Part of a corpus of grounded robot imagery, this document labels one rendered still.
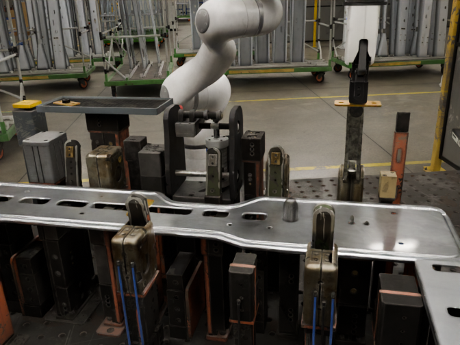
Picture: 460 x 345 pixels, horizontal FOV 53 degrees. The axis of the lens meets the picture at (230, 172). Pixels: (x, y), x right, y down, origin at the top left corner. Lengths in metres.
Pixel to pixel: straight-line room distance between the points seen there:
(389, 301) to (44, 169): 0.91
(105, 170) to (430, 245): 0.77
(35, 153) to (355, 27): 0.85
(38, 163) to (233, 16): 0.63
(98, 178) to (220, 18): 0.50
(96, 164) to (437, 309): 0.84
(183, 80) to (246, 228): 0.61
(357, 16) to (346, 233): 0.41
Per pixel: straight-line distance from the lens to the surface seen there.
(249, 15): 1.19
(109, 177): 1.22
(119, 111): 1.31
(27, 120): 1.52
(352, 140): 1.08
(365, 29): 0.83
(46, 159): 1.29
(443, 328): 0.75
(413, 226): 1.01
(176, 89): 1.44
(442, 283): 0.84
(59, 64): 8.67
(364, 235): 0.95
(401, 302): 0.82
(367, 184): 1.98
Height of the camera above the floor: 1.45
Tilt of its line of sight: 21 degrees down
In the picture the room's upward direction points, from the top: 2 degrees counter-clockwise
